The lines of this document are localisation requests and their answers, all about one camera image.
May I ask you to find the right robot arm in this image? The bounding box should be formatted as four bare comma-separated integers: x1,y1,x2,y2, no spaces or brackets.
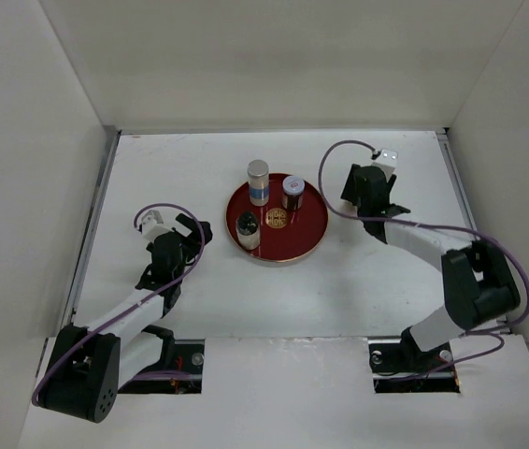
341,164,521,374

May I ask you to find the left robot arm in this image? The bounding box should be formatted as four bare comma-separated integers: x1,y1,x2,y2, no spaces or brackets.
32,203,212,423

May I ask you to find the black-cap white jar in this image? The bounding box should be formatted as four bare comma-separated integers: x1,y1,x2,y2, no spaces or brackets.
236,211,260,251

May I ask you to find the white-lid short jar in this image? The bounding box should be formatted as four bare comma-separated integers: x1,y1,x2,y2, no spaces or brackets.
281,175,306,212

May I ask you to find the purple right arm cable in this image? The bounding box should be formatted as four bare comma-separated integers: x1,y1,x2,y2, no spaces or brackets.
318,139,529,375

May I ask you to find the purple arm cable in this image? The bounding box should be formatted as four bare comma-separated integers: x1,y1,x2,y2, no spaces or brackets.
30,201,212,407
318,139,529,375

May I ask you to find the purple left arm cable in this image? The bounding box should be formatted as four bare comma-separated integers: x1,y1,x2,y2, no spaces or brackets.
30,201,212,407

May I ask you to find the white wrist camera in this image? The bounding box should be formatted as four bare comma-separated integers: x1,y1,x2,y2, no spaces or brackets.
372,149,398,178
139,210,171,242

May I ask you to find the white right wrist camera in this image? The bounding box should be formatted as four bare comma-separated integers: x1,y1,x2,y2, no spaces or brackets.
372,149,398,178

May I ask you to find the tall silver-lid bead bottle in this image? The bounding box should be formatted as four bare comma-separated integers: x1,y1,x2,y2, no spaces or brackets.
247,159,269,207

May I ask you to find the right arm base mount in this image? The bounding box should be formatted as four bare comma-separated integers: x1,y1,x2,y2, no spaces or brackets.
368,339,460,394

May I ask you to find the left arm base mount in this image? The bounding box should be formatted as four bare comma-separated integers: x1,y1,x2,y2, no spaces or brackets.
118,340,206,395

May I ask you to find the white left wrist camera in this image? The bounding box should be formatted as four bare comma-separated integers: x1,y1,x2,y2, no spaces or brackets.
139,210,171,242

